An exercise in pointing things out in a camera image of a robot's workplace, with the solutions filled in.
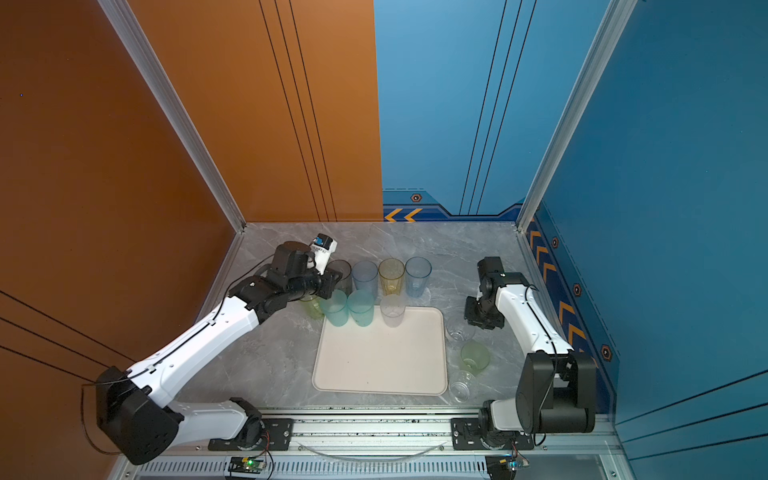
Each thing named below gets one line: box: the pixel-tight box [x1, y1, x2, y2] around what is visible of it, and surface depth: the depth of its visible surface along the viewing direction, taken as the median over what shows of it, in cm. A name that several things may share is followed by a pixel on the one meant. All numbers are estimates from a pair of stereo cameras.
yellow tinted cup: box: [378, 258, 405, 296], surface depth 92 cm
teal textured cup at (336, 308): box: [320, 289, 349, 327], surface depth 92 cm
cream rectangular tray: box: [312, 306, 449, 396], surface depth 90 cm
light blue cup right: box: [405, 256, 433, 298], surface depth 93 cm
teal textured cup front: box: [347, 288, 375, 327], surface depth 91 cm
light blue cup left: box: [352, 260, 378, 301], surface depth 93 cm
